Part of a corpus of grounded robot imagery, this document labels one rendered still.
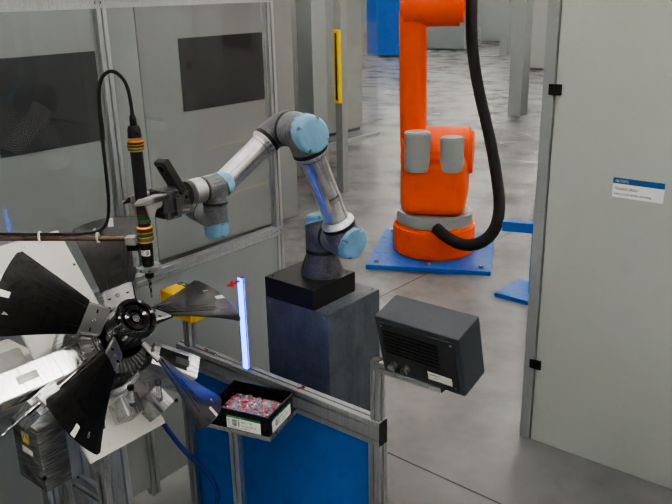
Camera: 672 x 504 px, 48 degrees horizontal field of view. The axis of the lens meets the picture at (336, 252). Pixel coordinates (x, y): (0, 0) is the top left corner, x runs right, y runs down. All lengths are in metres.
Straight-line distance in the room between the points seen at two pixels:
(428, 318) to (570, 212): 1.47
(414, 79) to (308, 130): 3.66
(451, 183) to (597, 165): 2.68
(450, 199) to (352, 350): 3.22
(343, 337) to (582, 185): 1.23
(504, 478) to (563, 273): 0.94
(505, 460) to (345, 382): 1.14
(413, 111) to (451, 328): 4.20
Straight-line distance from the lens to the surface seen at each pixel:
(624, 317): 3.42
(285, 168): 6.96
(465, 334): 1.96
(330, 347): 2.68
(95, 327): 2.19
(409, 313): 2.04
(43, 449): 2.52
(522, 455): 3.75
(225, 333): 3.52
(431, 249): 5.94
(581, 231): 3.37
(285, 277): 2.76
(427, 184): 5.86
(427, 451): 3.72
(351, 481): 2.49
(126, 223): 2.34
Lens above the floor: 2.06
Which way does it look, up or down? 19 degrees down
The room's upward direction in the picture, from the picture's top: 1 degrees counter-clockwise
